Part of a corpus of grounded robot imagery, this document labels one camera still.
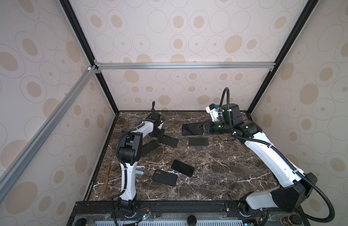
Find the black phone with pink case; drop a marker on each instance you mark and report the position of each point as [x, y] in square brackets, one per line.
[183, 168]

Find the black corner frame post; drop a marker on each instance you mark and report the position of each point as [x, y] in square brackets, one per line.
[74, 22]
[298, 27]

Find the black corner frame post right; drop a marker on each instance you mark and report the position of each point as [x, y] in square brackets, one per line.
[298, 27]

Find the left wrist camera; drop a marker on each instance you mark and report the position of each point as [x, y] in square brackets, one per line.
[154, 117]

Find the silver-edged black phone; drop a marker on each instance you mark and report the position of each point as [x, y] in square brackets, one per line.
[186, 130]

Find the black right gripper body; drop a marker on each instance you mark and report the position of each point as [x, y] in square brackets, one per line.
[215, 128]

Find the silver aluminium rail left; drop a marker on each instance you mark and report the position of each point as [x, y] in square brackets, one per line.
[16, 169]

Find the silver aluminium rail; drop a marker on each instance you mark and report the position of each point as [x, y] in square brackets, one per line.
[192, 65]
[16, 169]

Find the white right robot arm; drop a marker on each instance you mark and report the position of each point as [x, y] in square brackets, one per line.
[294, 185]

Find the black corner frame post left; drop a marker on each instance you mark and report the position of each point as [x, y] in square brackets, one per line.
[74, 22]

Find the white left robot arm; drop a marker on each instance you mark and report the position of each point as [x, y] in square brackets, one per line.
[131, 146]

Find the brown wooden stick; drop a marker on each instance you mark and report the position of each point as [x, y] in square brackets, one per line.
[106, 182]

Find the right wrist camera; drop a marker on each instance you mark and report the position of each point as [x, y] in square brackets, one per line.
[215, 112]

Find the black knob centre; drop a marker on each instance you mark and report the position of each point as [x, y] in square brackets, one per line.
[191, 220]

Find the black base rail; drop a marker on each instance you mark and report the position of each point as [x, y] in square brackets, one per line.
[173, 213]

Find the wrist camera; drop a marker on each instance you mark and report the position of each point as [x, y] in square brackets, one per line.
[154, 117]
[215, 112]

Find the blue-edged phone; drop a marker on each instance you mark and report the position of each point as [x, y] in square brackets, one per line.
[198, 142]

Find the light blue stapler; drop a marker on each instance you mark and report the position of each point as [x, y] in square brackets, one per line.
[140, 170]

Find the silver aluminium rail back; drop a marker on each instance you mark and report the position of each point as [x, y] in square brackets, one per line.
[192, 65]

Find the black phone case with camera hole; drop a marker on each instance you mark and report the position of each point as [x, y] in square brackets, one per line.
[165, 178]

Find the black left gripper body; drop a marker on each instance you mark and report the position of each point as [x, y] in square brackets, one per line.
[158, 133]

